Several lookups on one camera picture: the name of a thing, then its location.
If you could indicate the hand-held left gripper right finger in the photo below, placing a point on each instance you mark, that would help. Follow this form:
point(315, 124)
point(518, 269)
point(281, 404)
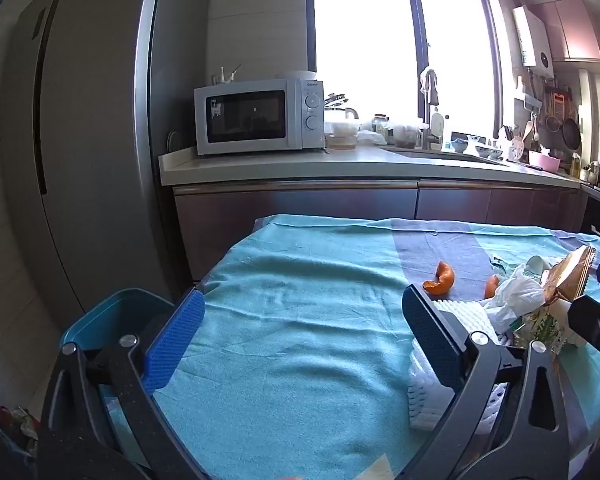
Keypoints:
point(432, 340)

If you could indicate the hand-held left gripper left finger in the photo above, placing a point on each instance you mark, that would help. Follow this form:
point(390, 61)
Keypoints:
point(175, 345)

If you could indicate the brown snack packet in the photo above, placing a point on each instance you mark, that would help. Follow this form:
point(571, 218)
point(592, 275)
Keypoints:
point(570, 275)

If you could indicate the white green printed carton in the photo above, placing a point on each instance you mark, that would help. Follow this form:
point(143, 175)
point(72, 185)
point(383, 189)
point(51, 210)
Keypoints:
point(545, 325)

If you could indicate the white foam fruit net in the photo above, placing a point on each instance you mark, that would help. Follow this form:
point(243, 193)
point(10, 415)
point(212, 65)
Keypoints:
point(425, 400)

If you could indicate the pale green paper cup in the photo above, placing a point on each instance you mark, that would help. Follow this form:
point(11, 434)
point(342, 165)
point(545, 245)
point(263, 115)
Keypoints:
point(534, 262)

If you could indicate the blue plastic bin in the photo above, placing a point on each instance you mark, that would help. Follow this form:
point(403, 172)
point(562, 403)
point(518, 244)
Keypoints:
point(105, 310)

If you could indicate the large orange peel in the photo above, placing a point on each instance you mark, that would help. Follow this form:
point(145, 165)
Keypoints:
point(442, 280)

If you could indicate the small orange peel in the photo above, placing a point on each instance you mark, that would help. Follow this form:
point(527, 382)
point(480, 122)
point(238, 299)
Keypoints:
point(491, 287)

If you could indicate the white plastic bag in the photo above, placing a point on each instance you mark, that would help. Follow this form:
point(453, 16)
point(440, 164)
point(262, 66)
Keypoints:
point(520, 292)

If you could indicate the yellow oil bottle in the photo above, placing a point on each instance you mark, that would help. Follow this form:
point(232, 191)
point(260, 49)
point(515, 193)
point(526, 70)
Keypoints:
point(575, 166)

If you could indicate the teal blanket with grey hem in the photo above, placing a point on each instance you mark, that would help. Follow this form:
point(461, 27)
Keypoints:
point(305, 335)

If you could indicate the pink mixing bowl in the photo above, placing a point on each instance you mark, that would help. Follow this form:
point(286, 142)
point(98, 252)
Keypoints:
point(545, 161)

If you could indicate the beige paper sheet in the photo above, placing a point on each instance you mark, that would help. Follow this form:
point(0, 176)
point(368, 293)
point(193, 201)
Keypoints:
point(376, 470)

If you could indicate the hanging black frying pan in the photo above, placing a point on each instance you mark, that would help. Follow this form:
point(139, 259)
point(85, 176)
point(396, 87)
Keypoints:
point(571, 134)

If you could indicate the printed white utensil holder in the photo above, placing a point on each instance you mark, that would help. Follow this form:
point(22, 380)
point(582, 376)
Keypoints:
point(515, 147)

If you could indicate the green printed plastic bag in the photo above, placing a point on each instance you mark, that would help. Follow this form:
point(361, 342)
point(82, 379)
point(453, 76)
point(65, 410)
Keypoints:
point(26, 425)

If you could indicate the brown base cabinet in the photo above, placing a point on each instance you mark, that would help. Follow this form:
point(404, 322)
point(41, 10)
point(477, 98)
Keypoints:
point(305, 205)

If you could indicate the red flat bag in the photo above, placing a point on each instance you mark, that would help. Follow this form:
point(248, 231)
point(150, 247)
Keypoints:
point(1, 416)

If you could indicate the clear food container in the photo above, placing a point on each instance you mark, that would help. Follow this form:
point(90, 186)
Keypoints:
point(406, 136)

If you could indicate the white soap bottle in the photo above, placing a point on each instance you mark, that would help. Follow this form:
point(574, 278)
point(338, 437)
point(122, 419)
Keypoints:
point(437, 130)

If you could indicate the metal sink faucet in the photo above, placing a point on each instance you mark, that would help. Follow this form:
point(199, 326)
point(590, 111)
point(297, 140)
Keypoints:
point(424, 130)

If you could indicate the stack of clear bowls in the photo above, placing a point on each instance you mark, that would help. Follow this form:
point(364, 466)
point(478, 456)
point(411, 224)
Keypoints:
point(342, 137)

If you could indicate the grey refrigerator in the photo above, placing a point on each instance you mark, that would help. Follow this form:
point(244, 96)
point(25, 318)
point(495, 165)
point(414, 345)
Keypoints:
point(95, 135)

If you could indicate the white microwave oven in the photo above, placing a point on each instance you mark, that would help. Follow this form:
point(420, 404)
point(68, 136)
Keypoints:
point(250, 115)

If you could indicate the white water heater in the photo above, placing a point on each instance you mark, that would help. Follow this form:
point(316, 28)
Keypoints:
point(532, 40)

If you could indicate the glass kettle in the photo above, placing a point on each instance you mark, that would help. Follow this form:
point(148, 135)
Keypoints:
point(341, 107)

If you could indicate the white bowl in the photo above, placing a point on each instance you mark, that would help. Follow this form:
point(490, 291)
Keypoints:
point(295, 75)

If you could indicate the large kitchen window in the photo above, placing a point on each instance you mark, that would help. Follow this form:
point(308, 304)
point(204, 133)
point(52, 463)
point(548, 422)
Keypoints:
point(360, 35)

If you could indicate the pink wall cabinet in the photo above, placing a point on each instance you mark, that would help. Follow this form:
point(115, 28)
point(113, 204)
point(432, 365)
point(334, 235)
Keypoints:
point(575, 30)

